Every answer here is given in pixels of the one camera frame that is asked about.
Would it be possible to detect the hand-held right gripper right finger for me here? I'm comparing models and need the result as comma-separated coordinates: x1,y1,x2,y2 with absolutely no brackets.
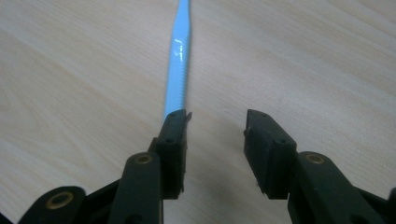
243,108,387,224

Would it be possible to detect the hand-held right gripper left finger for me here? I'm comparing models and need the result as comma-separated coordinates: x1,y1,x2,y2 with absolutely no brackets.
107,108,193,224

